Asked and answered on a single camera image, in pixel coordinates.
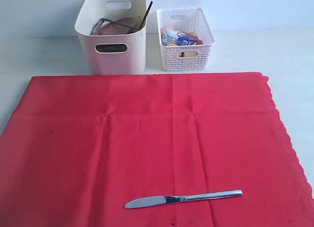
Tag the blue white milk carton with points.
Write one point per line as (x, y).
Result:
(178, 38)

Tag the brown wooden plate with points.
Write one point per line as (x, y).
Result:
(113, 29)

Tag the wooden chopstick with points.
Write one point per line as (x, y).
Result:
(120, 24)
(144, 17)

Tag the wooden spoon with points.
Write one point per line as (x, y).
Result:
(97, 29)

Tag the cream plastic bin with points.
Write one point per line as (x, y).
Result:
(123, 54)

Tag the white perforated plastic basket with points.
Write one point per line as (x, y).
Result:
(191, 21)

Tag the red table cloth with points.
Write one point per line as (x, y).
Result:
(78, 148)

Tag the silver table knife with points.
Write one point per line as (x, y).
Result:
(164, 200)

